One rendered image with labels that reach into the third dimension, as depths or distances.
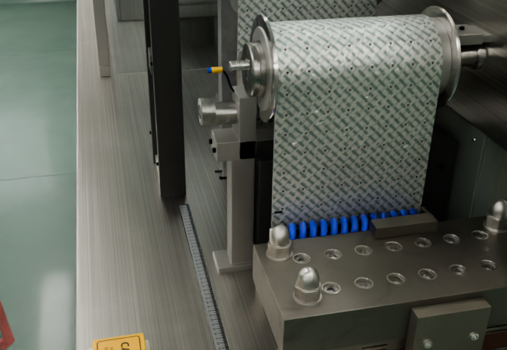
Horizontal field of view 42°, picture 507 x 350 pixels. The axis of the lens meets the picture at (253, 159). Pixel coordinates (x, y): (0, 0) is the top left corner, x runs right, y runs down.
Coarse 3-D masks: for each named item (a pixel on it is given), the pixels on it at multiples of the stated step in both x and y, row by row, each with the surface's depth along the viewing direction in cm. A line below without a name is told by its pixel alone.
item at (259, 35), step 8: (440, 24) 92; (256, 32) 91; (264, 32) 87; (440, 32) 91; (256, 40) 92; (264, 40) 87; (448, 40) 91; (264, 48) 87; (448, 48) 91; (448, 56) 91; (448, 64) 91; (448, 72) 92; (440, 88) 93; (264, 96) 90; (264, 104) 90
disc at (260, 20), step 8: (264, 16) 88; (256, 24) 92; (264, 24) 87; (272, 32) 85; (272, 40) 84; (272, 48) 84; (272, 56) 84; (272, 64) 85; (272, 72) 85; (272, 80) 85; (272, 88) 86; (272, 96) 86; (272, 104) 87; (264, 112) 92; (272, 112) 88; (264, 120) 92
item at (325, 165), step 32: (288, 128) 89; (320, 128) 90; (352, 128) 92; (384, 128) 93; (416, 128) 94; (288, 160) 92; (320, 160) 93; (352, 160) 94; (384, 160) 95; (416, 160) 97; (288, 192) 94; (320, 192) 95; (352, 192) 97; (384, 192) 98; (416, 192) 99
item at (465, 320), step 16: (448, 304) 83; (464, 304) 83; (480, 304) 83; (416, 320) 81; (432, 320) 81; (448, 320) 82; (464, 320) 83; (480, 320) 83; (416, 336) 82; (432, 336) 83; (448, 336) 83; (464, 336) 84; (480, 336) 85
